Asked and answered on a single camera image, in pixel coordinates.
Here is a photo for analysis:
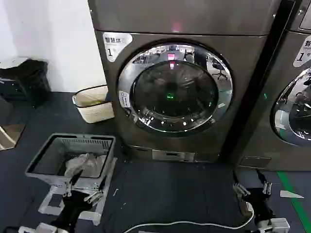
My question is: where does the grey dryer with partial label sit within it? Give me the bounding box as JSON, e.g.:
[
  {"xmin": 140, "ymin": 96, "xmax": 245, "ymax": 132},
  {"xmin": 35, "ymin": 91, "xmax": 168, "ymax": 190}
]
[{"xmin": 237, "ymin": 0, "xmax": 311, "ymax": 173}]

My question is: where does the pale grey cloth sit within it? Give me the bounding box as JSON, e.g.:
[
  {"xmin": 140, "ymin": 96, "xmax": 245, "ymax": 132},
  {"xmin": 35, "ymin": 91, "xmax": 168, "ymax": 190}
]
[{"xmin": 64, "ymin": 153, "xmax": 108, "ymax": 178}]

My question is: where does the white number label sticker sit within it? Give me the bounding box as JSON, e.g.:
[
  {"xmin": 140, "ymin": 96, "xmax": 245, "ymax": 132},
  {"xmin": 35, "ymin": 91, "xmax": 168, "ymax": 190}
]
[
  {"xmin": 102, "ymin": 32, "xmax": 134, "ymax": 64},
  {"xmin": 292, "ymin": 34, "xmax": 311, "ymax": 68}
]

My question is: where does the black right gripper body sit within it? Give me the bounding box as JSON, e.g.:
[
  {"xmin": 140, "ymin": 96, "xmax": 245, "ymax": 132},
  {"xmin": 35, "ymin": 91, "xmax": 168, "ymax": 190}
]
[{"xmin": 244, "ymin": 187, "xmax": 276, "ymax": 219}]

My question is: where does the round glass dryer door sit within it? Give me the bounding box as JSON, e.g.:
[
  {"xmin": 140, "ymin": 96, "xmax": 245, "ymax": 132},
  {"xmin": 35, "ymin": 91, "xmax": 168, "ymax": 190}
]
[
  {"xmin": 116, "ymin": 39, "xmax": 234, "ymax": 138},
  {"xmin": 270, "ymin": 67, "xmax": 311, "ymax": 148}
]

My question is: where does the grey slatted laundry basket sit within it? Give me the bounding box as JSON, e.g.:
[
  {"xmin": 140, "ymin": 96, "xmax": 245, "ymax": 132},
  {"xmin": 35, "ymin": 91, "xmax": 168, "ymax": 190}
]
[{"xmin": 24, "ymin": 133, "xmax": 116, "ymax": 193}]

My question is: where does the small white door sticker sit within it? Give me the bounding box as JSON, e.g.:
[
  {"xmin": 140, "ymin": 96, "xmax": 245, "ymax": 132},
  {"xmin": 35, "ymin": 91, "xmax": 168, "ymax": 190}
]
[{"xmin": 119, "ymin": 90, "xmax": 131, "ymax": 109}]

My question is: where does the white cable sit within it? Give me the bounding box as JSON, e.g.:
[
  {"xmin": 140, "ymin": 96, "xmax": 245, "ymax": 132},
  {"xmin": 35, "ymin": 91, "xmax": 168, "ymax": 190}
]
[{"xmin": 125, "ymin": 204, "xmax": 255, "ymax": 233}]

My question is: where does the grey dryer number one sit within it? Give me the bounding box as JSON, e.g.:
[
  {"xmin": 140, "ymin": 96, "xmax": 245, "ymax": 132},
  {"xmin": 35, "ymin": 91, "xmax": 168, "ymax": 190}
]
[{"xmin": 87, "ymin": 0, "xmax": 283, "ymax": 164}]

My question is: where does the green floor tape strip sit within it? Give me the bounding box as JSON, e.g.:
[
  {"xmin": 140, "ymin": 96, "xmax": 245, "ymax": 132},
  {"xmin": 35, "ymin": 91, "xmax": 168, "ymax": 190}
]
[{"xmin": 276, "ymin": 170, "xmax": 311, "ymax": 233}]

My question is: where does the grey basket stand frame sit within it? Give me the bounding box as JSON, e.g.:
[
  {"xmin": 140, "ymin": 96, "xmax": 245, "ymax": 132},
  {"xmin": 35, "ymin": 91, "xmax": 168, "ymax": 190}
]
[{"xmin": 38, "ymin": 157, "xmax": 118, "ymax": 225}]

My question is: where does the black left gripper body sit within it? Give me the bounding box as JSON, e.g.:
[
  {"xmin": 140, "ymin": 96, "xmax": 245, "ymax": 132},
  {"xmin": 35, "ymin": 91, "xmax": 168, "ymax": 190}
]
[{"xmin": 49, "ymin": 191, "xmax": 96, "ymax": 228}]

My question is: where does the cream plastic basket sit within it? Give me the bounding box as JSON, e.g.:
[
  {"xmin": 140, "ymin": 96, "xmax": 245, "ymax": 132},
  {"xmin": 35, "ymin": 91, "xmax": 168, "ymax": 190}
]
[{"xmin": 71, "ymin": 85, "xmax": 116, "ymax": 125}]

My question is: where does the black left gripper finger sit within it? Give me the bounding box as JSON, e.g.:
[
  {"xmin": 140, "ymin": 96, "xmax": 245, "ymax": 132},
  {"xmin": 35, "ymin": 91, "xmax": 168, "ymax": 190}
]
[
  {"xmin": 84, "ymin": 175, "xmax": 110, "ymax": 204},
  {"xmin": 63, "ymin": 169, "xmax": 84, "ymax": 198}
]

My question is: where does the white paper scrap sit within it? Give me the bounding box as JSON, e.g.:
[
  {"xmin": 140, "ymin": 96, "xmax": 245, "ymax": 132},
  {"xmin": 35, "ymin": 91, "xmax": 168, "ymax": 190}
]
[{"xmin": 279, "ymin": 190, "xmax": 305, "ymax": 200}]

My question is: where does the black bin with bag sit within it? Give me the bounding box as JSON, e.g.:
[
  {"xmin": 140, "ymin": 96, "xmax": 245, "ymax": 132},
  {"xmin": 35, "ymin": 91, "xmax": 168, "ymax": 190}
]
[{"xmin": 0, "ymin": 59, "xmax": 51, "ymax": 108}]

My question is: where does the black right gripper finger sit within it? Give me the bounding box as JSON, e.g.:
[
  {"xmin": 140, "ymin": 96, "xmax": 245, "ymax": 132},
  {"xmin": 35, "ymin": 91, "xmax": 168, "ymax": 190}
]
[
  {"xmin": 232, "ymin": 169, "xmax": 251, "ymax": 198},
  {"xmin": 256, "ymin": 169, "xmax": 273, "ymax": 195}
]

